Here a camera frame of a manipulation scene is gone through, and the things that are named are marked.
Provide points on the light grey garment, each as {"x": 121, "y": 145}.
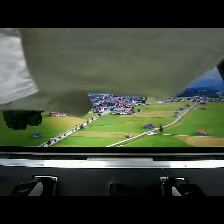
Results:
{"x": 126, "y": 60}

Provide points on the silver frame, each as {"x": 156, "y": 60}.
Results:
{"x": 110, "y": 163}

